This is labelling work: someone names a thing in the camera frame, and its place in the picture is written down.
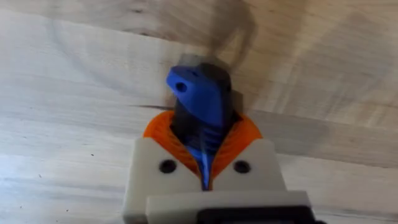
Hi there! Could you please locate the right gripper white and orange right finger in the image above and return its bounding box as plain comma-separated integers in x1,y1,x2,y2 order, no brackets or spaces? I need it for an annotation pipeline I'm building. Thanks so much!
207,112,287,192

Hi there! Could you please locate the right gripper white and orange left finger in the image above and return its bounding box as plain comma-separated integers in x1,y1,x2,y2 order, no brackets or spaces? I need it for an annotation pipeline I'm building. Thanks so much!
123,110,206,224

